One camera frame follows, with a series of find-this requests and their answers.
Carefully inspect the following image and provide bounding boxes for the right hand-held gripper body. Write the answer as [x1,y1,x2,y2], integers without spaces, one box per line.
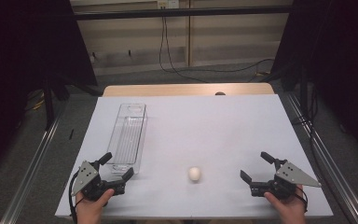
[249,159,323,201]

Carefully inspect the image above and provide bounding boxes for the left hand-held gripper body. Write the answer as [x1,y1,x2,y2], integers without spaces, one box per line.
[71,160,127,203]

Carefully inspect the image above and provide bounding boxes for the clear plastic container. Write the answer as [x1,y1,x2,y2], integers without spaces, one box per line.
[106,103,148,175]

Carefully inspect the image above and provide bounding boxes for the white egg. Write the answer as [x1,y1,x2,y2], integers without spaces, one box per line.
[187,166,202,182]

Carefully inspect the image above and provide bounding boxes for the person's left hand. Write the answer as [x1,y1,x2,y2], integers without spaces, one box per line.
[76,188,116,217]

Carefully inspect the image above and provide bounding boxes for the person's right hand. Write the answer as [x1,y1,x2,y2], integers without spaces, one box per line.
[263,184,308,219]

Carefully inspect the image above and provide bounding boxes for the white table sheet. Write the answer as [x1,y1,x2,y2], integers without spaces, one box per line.
[54,93,334,218]

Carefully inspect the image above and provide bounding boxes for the black metal stand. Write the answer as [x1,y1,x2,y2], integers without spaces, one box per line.
[41,69,104,131]

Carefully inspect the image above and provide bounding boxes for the black curtain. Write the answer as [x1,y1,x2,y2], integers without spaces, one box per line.
[0,0,99,179]
[269,0,358,165]

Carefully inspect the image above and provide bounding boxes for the black horizontal bar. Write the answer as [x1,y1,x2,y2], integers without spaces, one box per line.
[73,4,294,21]

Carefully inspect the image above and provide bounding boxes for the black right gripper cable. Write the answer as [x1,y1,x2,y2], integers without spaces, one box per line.
[295,186,310,214]

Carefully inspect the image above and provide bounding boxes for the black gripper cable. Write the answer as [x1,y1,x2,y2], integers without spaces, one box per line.
[295,186,310,214]
[68,170,85,224]

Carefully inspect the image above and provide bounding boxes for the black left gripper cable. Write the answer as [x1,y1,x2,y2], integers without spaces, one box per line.
[68,170,85,224]

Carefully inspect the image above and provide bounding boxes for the aluminium rail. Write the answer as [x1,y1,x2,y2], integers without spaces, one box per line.
[0,102,67,224]
[283,91,358,224]

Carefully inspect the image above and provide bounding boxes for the black floor cable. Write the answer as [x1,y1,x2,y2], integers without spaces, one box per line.
[291,82,328,176]

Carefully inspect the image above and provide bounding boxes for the yellow cable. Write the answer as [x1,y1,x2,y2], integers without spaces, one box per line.
[27,89,47,112]

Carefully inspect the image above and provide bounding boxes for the black wall cable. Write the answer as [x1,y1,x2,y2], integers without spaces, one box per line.
[158,17,276,75]
[164,17,211,84]

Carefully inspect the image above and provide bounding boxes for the white wall outlet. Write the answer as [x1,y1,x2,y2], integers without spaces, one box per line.
[157,0,180,9]

